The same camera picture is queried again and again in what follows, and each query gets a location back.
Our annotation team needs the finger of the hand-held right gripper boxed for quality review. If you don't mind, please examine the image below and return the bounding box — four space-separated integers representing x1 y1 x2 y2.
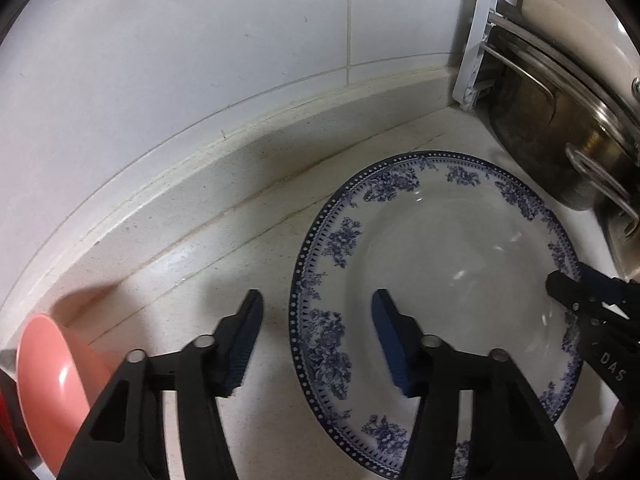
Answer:
546 270 618 322
577 260 640 306

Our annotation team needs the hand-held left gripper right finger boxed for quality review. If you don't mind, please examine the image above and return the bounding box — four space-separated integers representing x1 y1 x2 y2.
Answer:
371 288 578 480

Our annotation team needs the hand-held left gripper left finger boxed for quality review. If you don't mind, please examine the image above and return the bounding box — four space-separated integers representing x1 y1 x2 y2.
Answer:
59 288 265 480

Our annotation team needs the small blue floral plate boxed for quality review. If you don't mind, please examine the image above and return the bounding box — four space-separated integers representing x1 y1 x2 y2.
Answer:
288 150 586 467

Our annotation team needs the red and black bowl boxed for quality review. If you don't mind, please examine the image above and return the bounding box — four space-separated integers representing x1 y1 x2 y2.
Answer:
0 372 23 466

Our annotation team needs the person's right hand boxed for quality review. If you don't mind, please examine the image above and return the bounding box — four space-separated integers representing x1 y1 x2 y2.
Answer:
592 402 640 480

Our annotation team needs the small steel pot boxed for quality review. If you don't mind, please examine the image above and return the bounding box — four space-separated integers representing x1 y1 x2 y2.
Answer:
595 200 640 281

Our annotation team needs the large steel pot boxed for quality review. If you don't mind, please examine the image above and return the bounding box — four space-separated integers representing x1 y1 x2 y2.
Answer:
487 12 640 211

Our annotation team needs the pink bowl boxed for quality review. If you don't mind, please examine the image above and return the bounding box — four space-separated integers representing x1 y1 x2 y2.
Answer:
15 314 113 473

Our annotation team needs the white pot rack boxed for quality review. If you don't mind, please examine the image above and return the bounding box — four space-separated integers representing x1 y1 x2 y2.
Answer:
452 0 526 111

